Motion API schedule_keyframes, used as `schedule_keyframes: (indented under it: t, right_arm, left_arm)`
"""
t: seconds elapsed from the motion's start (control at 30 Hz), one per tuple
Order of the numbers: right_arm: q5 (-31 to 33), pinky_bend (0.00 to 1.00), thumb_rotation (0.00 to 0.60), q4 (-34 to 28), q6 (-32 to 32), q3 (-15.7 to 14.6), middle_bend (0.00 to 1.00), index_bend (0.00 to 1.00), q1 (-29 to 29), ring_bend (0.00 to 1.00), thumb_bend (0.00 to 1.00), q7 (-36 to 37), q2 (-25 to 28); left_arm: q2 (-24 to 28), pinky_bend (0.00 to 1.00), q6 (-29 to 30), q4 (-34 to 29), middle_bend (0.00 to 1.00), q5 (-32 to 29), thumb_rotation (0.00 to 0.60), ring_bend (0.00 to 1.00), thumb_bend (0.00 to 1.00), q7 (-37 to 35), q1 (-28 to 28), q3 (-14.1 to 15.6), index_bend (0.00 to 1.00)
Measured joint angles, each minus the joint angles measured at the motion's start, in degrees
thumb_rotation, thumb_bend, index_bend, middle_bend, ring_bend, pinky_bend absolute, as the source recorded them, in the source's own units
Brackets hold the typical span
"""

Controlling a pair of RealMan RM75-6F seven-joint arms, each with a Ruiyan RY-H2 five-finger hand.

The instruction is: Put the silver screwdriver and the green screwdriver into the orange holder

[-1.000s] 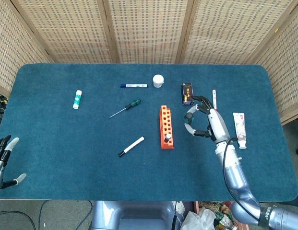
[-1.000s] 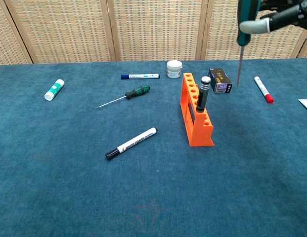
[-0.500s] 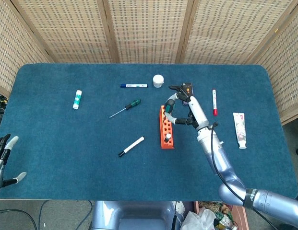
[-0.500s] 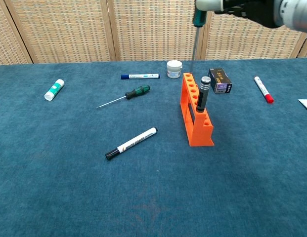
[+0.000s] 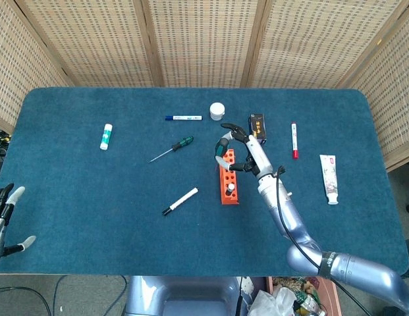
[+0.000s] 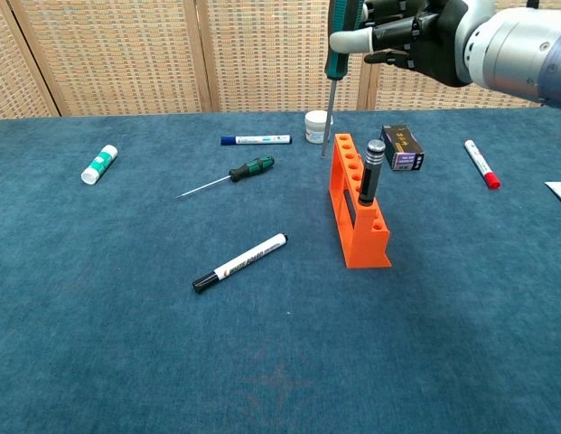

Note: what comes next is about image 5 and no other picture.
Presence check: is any black cap whiteboard marker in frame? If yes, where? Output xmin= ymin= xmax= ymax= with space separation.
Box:
xmin=161 ymin=187 xmax=199 ymax=217

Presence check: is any white round jar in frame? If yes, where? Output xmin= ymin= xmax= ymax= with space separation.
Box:
xmin=209 ymin=102 xmax=227 ymax=121

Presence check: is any white green glue stick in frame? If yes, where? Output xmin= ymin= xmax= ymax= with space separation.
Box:
xmin=99 ymin=123 xmax=113 ymax=151

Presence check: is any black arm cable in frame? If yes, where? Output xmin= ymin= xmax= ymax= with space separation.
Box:
xmin=271 ymin=166 xmax=373 ymax=316

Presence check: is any blue cap whiteboard marker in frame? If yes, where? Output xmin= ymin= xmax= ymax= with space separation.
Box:
xmin=164 ymin=115 xmax=204 ymax=122

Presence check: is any white paper corner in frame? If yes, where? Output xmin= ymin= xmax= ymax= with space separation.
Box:
xmin=319 ymin=154 xmax=340 ymax=205

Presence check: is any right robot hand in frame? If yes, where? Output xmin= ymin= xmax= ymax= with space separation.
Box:
xmin=213 ymin=122 xmax=276 ymax=181

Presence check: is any red cap marker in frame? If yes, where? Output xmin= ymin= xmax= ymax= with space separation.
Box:
xmin=290 ymin=122 xmax=300 ymax=160

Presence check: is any orange tool rack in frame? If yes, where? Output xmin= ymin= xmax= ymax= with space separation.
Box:
xmin=219 ymin=148 xmax=240 ymax=205

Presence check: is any pink waste bin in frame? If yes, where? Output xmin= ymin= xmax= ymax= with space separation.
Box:
xmin=246 ymin=276 xmax=340 ymax=316

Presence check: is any teal black large screwdriver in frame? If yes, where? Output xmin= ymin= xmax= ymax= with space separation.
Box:
xmin=214 ymin=137 xmax=229 ymax=159

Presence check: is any black floor cable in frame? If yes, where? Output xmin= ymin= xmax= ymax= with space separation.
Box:
xmin=0 ymin=275 xmax=129 ymax=316

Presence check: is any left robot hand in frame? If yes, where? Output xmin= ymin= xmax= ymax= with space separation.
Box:
xmin=0 ymin=183 xmax=37 ymax=267

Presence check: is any green black small screwdriver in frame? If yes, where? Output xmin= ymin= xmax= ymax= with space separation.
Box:
xmin=148 ymin=135 xmax=195 ymax=164

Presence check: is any black purple small box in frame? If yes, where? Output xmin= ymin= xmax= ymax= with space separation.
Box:
xmin=248 ymin=113 xmax=267 ymax=145

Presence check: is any white plastic bag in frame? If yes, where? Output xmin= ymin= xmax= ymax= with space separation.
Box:
xmin=248 ymin=286 xmax=297 ymax=316

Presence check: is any woven wicker folding screen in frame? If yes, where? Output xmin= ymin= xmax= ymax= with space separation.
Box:
xmin=0 ymin=0 xmax=409 ymax=172

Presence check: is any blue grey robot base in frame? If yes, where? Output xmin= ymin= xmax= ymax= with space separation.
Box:
xmin=124 ymin=275 xmax=244 ymax=316

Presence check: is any blue carpet table cover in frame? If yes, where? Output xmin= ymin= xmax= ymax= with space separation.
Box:
xmin=0 ymin=87 xmax=409 ymax=277

